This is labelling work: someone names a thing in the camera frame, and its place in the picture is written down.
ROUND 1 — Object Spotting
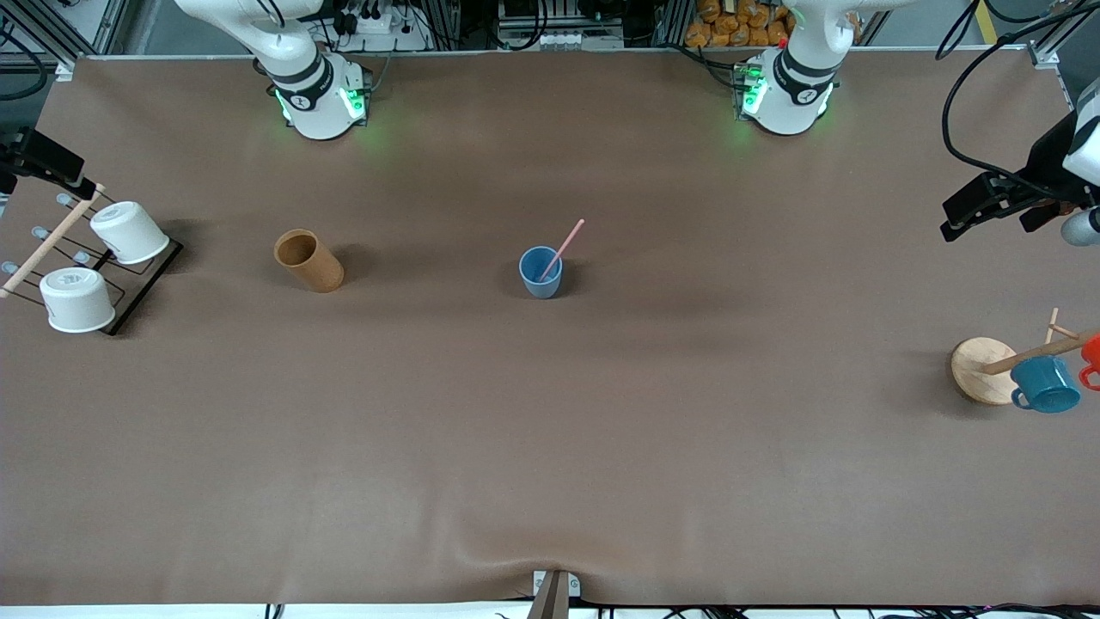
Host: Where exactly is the white connector strip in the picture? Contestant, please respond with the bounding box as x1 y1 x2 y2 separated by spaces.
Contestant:
497 31 625 51

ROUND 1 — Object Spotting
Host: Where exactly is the brown stand bar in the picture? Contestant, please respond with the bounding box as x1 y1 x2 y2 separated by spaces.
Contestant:
526 572 571 619

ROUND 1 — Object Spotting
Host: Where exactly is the wooden mug tree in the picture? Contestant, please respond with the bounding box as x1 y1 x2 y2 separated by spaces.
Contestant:
950 308 1100 407

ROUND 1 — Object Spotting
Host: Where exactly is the aluminium frame profile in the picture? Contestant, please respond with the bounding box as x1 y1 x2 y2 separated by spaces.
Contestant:
997 0 1100 70
0 0 130 83

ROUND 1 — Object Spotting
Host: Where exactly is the brown table mat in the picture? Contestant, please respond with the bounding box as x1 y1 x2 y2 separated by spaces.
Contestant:
0 47 1100 607

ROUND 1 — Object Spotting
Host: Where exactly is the white enamel cup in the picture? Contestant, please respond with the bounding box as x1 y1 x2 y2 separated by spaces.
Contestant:
40 267 116 334
90 201 170 265

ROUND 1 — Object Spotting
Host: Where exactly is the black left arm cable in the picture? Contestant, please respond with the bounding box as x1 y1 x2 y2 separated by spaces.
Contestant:
941 0 1100 183

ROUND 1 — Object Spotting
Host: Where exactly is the white power strip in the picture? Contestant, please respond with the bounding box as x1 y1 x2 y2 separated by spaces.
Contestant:
331 4 410 37

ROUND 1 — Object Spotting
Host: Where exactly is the blue plastic cup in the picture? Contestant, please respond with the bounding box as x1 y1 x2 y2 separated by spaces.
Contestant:
518 247 565 300

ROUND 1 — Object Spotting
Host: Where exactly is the bag of orange bread rolls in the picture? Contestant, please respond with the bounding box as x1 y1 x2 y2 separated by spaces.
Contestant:
685 0 796 48

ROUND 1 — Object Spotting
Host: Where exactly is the metal table bracket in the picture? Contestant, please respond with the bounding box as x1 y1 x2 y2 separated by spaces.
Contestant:
533 570 582 599

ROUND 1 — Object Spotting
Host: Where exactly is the bamboo cylinder cup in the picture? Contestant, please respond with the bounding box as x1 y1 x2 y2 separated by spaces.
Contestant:
273 229 345 294

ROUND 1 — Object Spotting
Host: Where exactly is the teal enamel mug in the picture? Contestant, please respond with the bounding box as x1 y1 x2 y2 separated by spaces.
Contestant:
1010 355 1083 414

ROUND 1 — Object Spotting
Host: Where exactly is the black wire rack, wooden handle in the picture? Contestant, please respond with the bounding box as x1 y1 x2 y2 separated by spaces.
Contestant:
0 183 184 336

